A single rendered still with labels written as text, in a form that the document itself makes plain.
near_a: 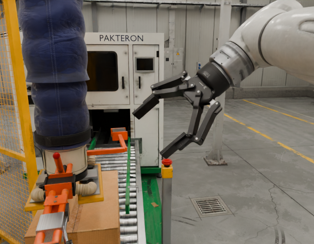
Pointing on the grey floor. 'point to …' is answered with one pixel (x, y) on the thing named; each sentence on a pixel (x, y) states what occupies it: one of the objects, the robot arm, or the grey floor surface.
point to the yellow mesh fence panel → (18, 75)
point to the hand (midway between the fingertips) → (151, 131)
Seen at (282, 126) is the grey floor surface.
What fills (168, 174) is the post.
